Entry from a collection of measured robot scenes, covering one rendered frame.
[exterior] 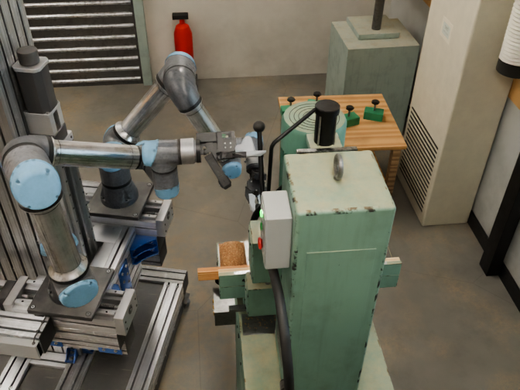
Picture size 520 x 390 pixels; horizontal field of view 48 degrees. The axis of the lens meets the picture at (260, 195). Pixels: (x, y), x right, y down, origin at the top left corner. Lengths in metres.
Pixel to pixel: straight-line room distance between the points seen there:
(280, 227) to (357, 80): 2.74
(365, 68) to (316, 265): 2.70
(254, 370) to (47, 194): 0.80
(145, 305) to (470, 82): 1.90
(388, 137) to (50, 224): 2.14
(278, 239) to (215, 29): 3.55
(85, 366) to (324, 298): 1.42
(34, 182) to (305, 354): 0.83
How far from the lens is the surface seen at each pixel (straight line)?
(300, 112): 1.58
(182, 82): 2.09
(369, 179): 1.34
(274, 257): 1.35
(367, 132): 3.33
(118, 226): 2.42
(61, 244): 1.71
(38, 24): 4.81
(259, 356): 1.86
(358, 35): 3.95
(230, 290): 1.92
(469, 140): 3.27
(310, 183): 1.31
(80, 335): 2.18
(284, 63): 4.93
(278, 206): 1.30
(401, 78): 4.06
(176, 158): 1.67
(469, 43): 2.95
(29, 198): 1.56
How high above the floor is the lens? 2.33
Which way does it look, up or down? 40 degrees down
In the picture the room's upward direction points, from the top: 1 degrees clockwise
